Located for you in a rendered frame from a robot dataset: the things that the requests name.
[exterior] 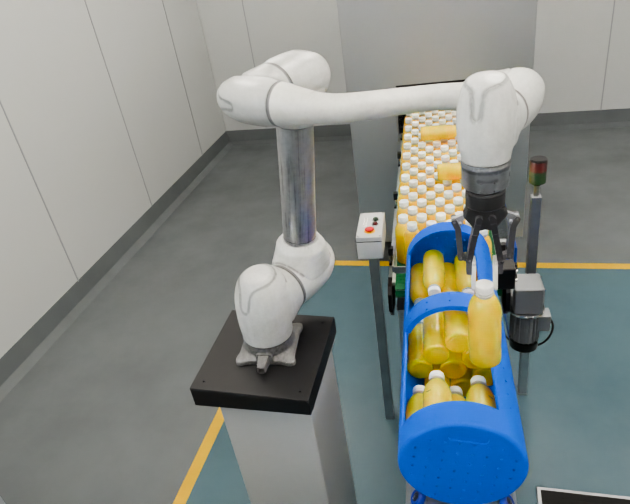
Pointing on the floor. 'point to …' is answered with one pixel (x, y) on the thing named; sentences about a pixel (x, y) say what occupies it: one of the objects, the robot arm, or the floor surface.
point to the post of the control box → (381, 336)
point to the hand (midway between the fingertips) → (484, 273)
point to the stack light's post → (530, 273)
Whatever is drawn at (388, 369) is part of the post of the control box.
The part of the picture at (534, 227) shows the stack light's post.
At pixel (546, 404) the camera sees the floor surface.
